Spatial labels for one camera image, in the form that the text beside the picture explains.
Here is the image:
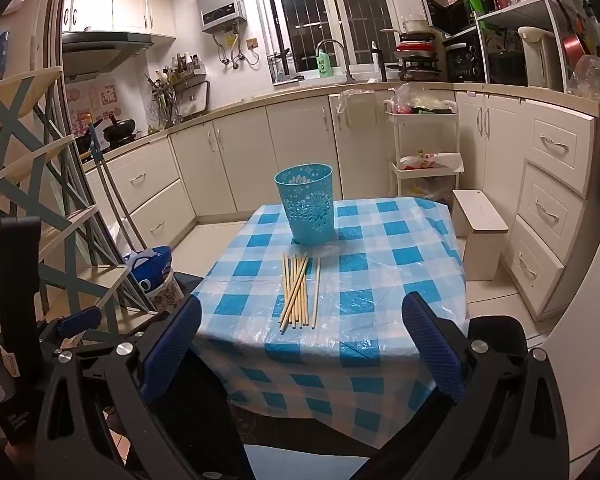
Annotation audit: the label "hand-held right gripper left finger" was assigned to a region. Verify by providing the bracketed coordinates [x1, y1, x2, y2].
[34, 294, 253, 480]

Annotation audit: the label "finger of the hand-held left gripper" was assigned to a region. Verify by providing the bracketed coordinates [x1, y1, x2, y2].
[42, 306, 146, 356]

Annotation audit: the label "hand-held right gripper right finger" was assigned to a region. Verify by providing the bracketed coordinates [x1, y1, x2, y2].
[352, 291, 571, 480]

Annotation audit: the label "single wooden chopstick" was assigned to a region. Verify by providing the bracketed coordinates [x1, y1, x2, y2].
[312, 256, 322, 330]

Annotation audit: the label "pile of wooden chopsticks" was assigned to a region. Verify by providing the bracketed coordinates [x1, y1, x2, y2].
[278, 252, 311, 333]

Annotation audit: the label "blue perforated plastic basket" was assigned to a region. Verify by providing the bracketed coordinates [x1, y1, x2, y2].
[274, 162, 335, 246]

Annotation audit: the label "patterned bin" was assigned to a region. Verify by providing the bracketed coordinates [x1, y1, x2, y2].
[145, 267, 186, 311]

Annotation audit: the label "blue checked tablecloth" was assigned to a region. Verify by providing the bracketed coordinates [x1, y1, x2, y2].
[190, 196, 470, 436]

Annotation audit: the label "white wooden stool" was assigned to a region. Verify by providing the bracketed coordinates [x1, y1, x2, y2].
[451, 189, 510, 282]

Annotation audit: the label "black wok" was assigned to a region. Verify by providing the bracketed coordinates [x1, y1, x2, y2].
[102, 114, 138, 147]
[72, 120, 103, 158]

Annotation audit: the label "wooden lattice shelf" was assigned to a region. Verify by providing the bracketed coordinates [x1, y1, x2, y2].
[0, 66, 153, 331]

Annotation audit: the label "white red printed plastic bag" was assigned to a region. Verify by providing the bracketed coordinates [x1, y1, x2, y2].
[399, 151, 465, 171]

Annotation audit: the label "white drawer unit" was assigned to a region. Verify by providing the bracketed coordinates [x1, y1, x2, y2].
[500, 100, 598, 322]

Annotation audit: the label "white base cabinets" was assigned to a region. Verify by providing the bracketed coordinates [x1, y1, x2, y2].
[80, 82, 526, 266]

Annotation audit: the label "white rolling cart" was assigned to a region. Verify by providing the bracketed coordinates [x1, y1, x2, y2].
[384, 97, 463, 201]

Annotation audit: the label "range hood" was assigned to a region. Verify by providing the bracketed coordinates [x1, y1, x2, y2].
[61, 31, 154, 80]

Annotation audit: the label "bag of vegetables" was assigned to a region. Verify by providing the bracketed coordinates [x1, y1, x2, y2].
[390, 82, 458, 115]

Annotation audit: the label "hanging white plastic bag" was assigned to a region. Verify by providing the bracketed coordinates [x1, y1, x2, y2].
[336, 89, 378, 128]

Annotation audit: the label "white upper cabinets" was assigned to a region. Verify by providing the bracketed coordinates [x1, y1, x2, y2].
[62, 0, 177, 38]

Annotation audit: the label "black countertop oven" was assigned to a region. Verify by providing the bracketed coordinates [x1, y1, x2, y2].
[442, 27, 487, 83]

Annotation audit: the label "black appliance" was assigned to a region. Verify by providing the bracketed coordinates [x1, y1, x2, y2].
[485, 50, 528, 86]

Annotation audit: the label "stack of pans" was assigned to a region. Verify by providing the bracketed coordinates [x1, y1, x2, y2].
[380, 15, 443, 82]

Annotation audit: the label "metal kitchen faucet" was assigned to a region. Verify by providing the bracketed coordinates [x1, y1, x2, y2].
[316, 39, 357, 85]

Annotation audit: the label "white electric water boiler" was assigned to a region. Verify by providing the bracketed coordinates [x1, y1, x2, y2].
[517, 26, 563, 88]

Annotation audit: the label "clear plastic bag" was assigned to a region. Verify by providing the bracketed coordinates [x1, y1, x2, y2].
[566, 55, 600, 108]

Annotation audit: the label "red pot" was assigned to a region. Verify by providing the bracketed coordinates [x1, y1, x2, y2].
[562, 34, 588, 68]

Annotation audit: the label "black microwave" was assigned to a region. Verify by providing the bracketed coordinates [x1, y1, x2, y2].
[420, 0, 476, 36]

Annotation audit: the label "white countertop shelf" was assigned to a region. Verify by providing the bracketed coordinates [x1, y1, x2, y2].
[475, 0, 588, 93]

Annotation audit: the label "barred window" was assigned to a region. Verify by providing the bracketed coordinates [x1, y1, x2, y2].
[252, 0, 406, 73]

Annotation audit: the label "metal handled mop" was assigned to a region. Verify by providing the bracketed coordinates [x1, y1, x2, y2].
[86, 114, 148, 256]

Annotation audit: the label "red white wall stickers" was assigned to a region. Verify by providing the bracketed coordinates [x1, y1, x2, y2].
[66, 85, 118, 121]

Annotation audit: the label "wall utensil rack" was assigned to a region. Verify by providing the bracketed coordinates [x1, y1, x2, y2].
[145, 52, 211, 128]

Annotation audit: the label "black wire basket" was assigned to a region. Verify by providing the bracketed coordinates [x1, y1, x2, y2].
[267, 50, 306, 83]

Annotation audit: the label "grey wall water heater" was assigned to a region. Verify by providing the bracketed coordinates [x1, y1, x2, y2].
[194, 0, 248, 35]

